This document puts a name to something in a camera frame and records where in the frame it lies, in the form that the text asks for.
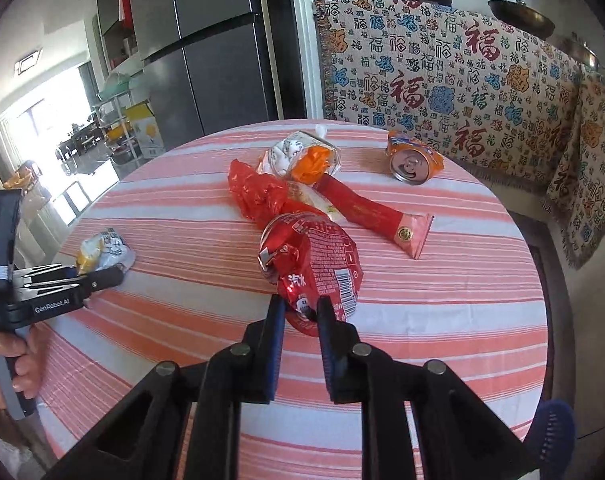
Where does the person's left hand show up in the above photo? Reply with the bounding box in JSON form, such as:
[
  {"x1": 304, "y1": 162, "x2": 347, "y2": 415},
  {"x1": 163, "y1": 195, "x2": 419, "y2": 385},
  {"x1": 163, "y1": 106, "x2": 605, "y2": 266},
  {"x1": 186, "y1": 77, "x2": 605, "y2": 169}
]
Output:
[{"x1": 0, "y1": 326, "x2": 46, "y2": 413}]

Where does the orange white snack bag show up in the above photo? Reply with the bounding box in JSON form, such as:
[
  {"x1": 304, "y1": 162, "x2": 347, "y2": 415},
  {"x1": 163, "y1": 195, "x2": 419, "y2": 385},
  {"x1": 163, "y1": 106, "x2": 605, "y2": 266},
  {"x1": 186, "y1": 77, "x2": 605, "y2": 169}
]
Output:
[{"x1": 263, "y1": 131, "x2": 341, "y2": 185}]

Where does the blue plastic trash basket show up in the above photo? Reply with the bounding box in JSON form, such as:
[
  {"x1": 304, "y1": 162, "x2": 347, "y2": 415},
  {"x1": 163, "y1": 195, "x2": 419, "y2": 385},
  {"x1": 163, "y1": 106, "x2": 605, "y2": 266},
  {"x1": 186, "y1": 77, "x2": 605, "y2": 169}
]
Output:
[{"x1": 525, "y1": 399, "x2": 577, "y2": 479}]

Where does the steel lidded pot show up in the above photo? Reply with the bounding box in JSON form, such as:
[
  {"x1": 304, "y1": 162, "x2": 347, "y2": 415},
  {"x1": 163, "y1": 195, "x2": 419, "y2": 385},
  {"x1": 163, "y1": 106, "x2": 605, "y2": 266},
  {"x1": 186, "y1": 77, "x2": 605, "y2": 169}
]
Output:
[{"x1": 560, "y1": 32, "x2": 605, "y2": 70}]

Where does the green yellow snack wrapper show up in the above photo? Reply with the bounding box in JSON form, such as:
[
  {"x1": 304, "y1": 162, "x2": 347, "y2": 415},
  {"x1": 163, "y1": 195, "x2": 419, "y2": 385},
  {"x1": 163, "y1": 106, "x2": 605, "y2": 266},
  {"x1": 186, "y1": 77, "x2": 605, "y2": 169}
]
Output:
[{"x1": 76, "y1": 228, "x2": 136, "y2": 274}]

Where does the white metal storage rack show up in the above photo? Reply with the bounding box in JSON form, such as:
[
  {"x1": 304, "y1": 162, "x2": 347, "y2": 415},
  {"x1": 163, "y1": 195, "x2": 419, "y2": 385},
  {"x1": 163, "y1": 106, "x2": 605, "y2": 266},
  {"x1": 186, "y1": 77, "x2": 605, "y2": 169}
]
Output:
[{"x1": 94, "y1": 72, "x2": 144, "y2": 171}]

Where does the red plastic bag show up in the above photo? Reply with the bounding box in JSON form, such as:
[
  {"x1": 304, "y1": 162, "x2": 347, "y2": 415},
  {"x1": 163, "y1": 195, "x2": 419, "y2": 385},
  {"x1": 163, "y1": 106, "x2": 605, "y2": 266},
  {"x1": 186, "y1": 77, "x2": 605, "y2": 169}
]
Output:
[{"x1": 228, "y1": 159, "x2": 327, "y2": 229}]

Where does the red long snack wrapper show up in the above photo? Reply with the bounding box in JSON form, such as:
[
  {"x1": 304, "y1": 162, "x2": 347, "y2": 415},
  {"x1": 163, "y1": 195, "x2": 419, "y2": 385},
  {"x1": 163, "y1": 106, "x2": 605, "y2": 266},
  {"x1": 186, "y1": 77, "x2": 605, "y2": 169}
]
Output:
[{"x1": 313, "y1": 174, "x2": 433, "y2": 260}]

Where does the pink striped tablecloth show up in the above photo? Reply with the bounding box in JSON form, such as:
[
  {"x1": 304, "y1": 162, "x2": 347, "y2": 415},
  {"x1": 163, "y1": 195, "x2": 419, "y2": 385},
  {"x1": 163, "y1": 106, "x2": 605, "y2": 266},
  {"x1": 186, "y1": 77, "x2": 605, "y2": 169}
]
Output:
[{"x1": 39, "y1": 120, "x2": 547, "y2": 479}]

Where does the grey refrigerator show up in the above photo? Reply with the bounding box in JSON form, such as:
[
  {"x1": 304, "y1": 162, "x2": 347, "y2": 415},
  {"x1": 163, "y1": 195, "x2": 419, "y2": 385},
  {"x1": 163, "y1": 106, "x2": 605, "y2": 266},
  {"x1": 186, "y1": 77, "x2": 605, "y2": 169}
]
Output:
[{"x1": 131, "y1": 0, "x2": 278, "y2": 150}]

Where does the dark wok pan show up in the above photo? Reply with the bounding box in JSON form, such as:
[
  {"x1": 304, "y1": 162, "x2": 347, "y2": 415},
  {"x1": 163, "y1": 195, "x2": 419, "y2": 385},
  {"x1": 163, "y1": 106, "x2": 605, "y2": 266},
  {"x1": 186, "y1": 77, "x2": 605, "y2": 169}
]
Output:
[{"x1": 488, "y1": 0, "x2": 555, "y2": 40}]

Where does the yellow white cardboard box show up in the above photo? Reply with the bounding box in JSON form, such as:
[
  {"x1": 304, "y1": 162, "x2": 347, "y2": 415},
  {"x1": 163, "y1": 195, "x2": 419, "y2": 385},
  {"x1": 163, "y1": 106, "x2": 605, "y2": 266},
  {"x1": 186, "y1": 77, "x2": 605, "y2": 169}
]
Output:
[{"x1": 124, "y1": 101, "x2": 166, "y2": 159}]

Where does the patterned fu blanket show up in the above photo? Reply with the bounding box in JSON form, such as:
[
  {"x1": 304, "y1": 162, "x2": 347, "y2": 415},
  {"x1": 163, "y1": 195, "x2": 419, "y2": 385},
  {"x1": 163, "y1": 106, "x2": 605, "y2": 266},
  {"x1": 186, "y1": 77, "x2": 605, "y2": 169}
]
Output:
[{"x1": 311, "y1": 0, "x2": 583, "y2": 196}]

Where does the orange crushed soda can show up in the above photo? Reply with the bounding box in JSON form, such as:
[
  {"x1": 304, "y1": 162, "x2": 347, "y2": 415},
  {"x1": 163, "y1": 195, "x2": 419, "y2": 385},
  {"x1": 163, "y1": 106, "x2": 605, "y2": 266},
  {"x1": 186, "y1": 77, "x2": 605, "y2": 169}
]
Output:
[{"x1": 385, "y1": 131, "x2": 444, "y2": 185}]

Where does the red crushed cola can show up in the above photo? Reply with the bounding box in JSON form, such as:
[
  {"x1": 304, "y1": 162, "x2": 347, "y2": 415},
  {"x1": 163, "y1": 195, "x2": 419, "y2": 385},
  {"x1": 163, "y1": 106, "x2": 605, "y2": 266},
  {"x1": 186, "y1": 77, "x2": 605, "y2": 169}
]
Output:
[{"x1": 258, "y1": 212, "x2": 363, "y2": 337}]

